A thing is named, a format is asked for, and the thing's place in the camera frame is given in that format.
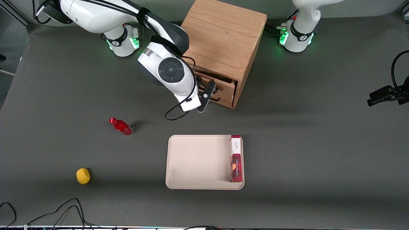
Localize black cable at table edge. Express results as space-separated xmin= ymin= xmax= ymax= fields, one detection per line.
xmin=183 ymin=225 xmax=221 ymax=230

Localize red bottle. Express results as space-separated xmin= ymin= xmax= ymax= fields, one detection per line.
xmin=109 ymin=117 xmax=134 ymax=136

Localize red and white box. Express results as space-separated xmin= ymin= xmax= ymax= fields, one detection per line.
xmin=230 ymin=134 xmax=243 ymax=183

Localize black looped floor cable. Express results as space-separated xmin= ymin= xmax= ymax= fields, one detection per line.
xmin=0 ymin=202 xmax=17 ymax=229

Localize beige plastic tray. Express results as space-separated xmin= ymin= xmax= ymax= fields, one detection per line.
xmin=165 ymin=134 xmax=245 ymax=190

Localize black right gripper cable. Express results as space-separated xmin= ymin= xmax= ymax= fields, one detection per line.
xmin=165 ymin=55 xmax=197 ymax=121

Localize wooden drawer with short handle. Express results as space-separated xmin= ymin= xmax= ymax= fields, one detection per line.
xmin=205 ymin=91 xmax=236 ymax=109

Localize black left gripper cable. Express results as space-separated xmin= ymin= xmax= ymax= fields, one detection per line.
xmin=391 ymin=50 xmax=409 ymax=88

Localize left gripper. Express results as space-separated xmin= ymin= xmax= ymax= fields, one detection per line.
xmin=367 ymin=75 xmax=409 ymax=107

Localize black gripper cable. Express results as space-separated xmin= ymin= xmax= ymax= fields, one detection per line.
xmin=165 ymin=55 xmax=197 ymax=121
xmin=391 ymin=50 xmax=409 ymax=88

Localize yellow lemon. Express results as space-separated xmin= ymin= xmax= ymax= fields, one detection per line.
xmin=76 ymin=168 xmax=91 ymax=185

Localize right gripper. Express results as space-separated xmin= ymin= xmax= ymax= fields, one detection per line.
xmin=174 ymin=76 xmax=216 ymax=113

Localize wooden drawer with long handle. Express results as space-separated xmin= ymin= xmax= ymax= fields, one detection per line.
xmin=193 ymin=71 xmax=239 ymax=98

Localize black long floor cable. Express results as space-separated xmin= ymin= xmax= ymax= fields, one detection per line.
xmin=27 ymin=198 xmax=96 ymax=228
xmin=50 ymin=205 xmax=86 ymax=229

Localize black left arm base cables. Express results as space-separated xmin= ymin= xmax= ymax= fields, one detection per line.
xmin=265 ymin=9 xmax=299 ymax=36

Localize wooden drawer cabinet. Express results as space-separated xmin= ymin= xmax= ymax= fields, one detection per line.
xmin=181 ymin=0 xmax=268 ymax=110

